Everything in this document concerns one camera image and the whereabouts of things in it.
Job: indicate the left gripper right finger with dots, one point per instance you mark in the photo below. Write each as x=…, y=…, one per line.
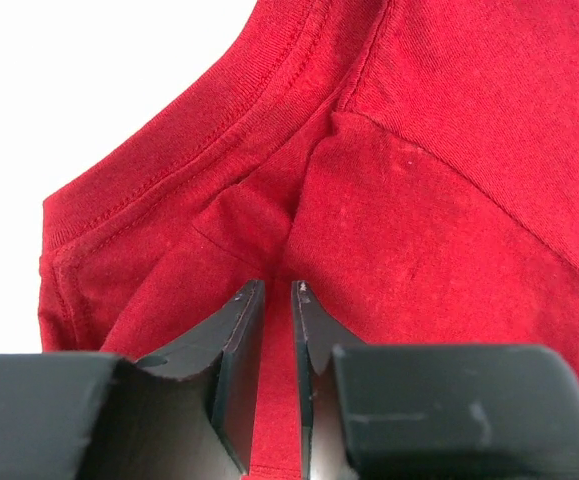
x=429, y=411

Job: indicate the red t-shirt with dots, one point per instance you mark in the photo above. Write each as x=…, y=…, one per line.
x=415, y=162

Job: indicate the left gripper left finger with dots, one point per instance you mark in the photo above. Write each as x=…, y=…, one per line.
x=184, y=411

